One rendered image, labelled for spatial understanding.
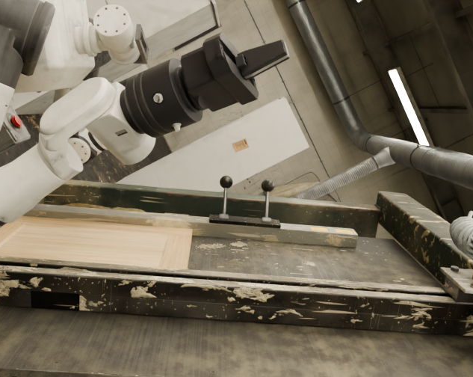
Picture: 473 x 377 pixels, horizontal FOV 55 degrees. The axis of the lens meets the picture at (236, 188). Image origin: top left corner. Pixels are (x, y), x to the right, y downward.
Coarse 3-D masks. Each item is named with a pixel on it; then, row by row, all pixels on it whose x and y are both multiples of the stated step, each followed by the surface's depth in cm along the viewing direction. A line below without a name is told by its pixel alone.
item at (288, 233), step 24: (48, 216) 123; (72, 216) 124; (96, 216) 124; (120, 216) 124; (144, 216) 126; (168, 216) 128; (192, 216) 130; (264, 240) 128; (288, 240) 128; (312, 240) 128; (336, 240) 129
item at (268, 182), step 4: (264, 180) 131; (268, 180) 131; (264, 184) 130; (268, 184) 130; (272, 184) 130; (264, 188) 131; (268, 188) 130; (272, 188) 131; (268, 192) 131; (268, 196) 131; (268, 200) 130; (268, 204) 130; (264, 220) 128; (268, 220) 128
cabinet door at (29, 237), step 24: (24, 216) 123; (0, 240) 106; (24, 240) 108; (48, 240) 110; (72, 240) 111; (96, 240) 112; (120, 240) 114; (144, 240) 115; (168, 240) 116; (120, 264) 101; (144, 264) 102; (168, 264) 102
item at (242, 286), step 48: (0, 288) 82; (48, 288) 82; (96, 288) 83; (144, 288) 83; (192, 288) 83; (240, 288) 84; (288, 288) 85; (336, 288) 88; (384, 288) 89; (432, 288) 91
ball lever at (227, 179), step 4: (224, 176) 130; (228, 176) 130; (220, 180) 130; (224, 180) 129; (228, 180) 129; (220, 184) 130; (224, 184) 129; (228, 184) 129; (224, 188) 130; (224, 192) 130; (224, 196) 129; (224, 200) 129; (224, 204) 129; (224, 208) 128; (224, 212) 128; (220, 216) 127; (224, 216) 127; (228, 216) 128
